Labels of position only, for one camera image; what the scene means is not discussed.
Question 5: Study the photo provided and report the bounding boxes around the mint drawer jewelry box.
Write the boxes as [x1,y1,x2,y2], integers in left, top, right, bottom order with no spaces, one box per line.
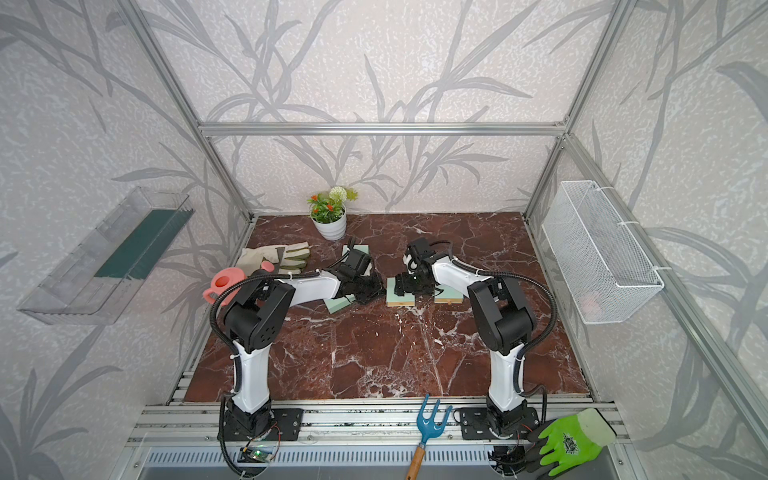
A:
[386,277,415,307]

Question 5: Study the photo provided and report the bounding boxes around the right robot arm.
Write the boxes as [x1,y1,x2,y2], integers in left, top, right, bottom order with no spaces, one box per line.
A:
[394,238,539,439]

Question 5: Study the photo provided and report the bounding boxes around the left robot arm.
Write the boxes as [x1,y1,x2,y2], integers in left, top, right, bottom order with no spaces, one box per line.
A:
[205,248,384,443]

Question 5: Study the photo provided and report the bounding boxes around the potted plant white pot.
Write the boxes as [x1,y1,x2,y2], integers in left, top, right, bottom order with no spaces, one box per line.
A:
[308,186,358,241]

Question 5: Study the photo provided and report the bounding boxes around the beige gardening gloves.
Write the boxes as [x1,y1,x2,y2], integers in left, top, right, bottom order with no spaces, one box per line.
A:
[235,242,310,276]

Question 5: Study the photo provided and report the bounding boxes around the pink watering can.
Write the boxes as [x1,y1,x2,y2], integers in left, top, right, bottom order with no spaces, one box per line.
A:
[203,260,275,304]

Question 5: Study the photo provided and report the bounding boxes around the blue hand rake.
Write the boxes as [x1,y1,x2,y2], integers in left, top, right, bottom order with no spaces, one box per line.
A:
[405,395,453,480]

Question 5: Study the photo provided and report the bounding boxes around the green work glove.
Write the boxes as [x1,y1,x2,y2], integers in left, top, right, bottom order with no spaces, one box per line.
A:
[525,408,617,479]

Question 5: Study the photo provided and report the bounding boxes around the white wire mesh basket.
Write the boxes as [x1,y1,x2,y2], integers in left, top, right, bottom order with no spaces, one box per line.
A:
[543,180,664,325]

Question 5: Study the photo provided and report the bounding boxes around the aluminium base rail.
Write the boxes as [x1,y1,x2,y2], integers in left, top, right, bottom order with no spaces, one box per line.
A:
[122,398,637,466]

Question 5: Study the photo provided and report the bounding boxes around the clear plastic wall shelf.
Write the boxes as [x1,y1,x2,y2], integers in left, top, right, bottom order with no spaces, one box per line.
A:
[18,187,194,325]

